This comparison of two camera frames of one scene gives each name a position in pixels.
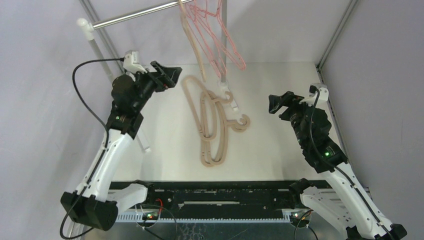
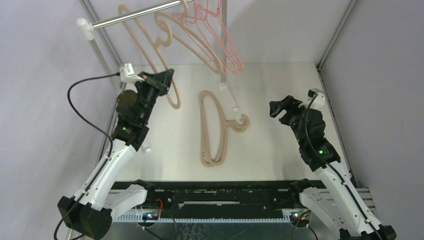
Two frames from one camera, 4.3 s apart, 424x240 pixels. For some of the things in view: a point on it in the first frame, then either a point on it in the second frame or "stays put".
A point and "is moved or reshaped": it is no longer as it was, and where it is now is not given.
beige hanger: (193, 38) is moved or reshaped
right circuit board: (295, 220) stays put
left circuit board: (150, 216) stays put
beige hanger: (211, 100) to (121, 8)
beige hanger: (240, 125) stays put
